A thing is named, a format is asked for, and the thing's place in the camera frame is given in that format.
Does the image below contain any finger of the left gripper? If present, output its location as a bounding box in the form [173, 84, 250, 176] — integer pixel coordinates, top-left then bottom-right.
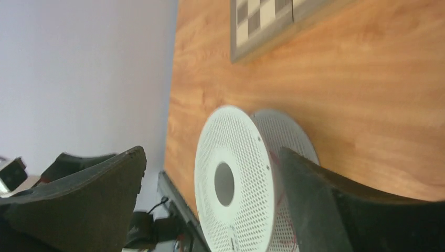
[40, 152, 117, 183]

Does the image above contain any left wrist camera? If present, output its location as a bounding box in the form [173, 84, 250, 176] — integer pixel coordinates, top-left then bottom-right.
[1, 156, 28, 194]

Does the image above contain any grey cable spool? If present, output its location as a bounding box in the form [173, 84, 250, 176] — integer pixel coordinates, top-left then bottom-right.
[194, 106, 319, 251]

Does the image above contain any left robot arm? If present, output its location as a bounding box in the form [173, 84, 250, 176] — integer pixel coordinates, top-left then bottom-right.
[38, 152, 169, 251]

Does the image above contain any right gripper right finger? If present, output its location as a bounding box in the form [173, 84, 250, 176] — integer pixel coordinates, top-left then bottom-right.
[279, 147, 444, 251]

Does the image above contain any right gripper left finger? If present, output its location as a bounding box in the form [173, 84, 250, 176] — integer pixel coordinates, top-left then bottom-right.
[1, 146, 146, 251]

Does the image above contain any wooden chessboard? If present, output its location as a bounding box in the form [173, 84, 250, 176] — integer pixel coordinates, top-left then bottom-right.
[229, 0, 354, 65]

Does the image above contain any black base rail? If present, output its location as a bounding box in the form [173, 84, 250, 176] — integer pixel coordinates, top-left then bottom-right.
[157, 171, 210, 251]

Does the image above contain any thin red wire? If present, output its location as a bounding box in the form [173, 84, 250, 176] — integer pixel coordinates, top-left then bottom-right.
[269, 151, 300, 252]

